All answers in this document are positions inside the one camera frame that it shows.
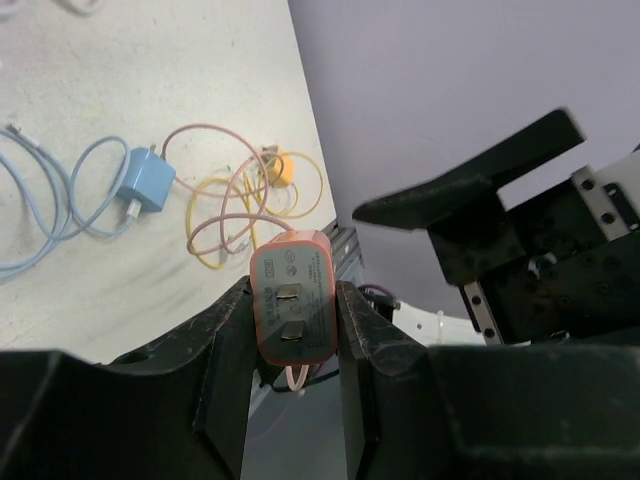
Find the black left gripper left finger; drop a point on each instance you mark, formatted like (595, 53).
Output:
(174, 408)

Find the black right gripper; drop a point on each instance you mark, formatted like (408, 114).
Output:
(563, 262)

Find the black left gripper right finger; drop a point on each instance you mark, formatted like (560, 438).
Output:
(547, 411)

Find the yellow charger plug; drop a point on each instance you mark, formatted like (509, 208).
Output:
(279, 166)

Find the orange pink charger plug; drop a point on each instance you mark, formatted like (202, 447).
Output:
(293, 285)

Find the blue charger plug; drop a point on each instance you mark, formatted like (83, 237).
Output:
(148, 179)

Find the aluminium table frame rail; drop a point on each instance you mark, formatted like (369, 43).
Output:
(346, 253)

